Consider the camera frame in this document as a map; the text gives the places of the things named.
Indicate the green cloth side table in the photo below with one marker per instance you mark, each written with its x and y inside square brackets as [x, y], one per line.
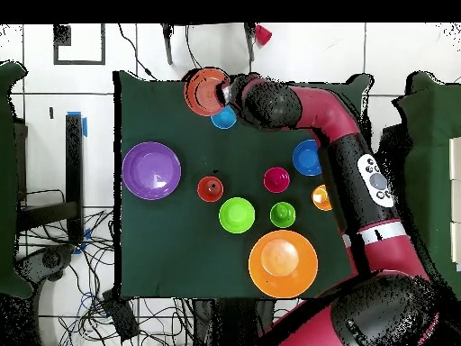
[435, 151]
[9, 180]

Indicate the light blue cup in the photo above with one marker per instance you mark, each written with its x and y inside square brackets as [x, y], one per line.
[225, 120]

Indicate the orange cup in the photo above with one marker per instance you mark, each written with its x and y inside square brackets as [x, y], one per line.
[205, 193]

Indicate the orange bowl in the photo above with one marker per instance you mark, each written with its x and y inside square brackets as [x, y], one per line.
[203, 92]

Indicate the red cup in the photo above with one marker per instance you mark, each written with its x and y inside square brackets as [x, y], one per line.
[263, 35]

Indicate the yellow cup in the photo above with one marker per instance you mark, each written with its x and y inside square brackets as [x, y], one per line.
[320, 200]

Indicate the white boxes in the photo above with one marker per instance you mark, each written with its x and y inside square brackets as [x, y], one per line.
[455, 202]

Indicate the long black beam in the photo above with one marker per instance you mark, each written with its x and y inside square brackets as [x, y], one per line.
[74, 162]

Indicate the green cup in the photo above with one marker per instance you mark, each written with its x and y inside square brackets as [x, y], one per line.
[279, 220]

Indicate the gray black machine base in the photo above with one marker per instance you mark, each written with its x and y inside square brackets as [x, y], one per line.
[50, 259]

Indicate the green bowl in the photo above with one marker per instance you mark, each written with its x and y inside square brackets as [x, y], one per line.
[236, 216]

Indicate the dark green tablecloth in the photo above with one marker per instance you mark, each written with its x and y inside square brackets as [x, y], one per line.
[180, 252]

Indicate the black square frame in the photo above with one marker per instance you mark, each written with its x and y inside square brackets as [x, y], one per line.
[102, 47]

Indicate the black stand leg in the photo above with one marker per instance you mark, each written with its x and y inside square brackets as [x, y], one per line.
[168, 47]
[250, 47]

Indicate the large yellow bowl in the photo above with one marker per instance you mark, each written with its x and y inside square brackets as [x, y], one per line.
[282, 263]

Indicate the blue bowl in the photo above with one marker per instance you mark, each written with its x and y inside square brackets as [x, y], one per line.
[306, 158]

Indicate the pink cup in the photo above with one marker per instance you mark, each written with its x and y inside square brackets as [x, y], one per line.
[276, 178]

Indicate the short black beam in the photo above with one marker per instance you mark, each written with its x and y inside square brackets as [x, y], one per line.
[47, 214]

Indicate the purple bowl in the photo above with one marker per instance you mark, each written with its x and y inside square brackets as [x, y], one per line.
[144, 169]

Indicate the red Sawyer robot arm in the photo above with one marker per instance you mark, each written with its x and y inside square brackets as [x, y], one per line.
[378, 216]

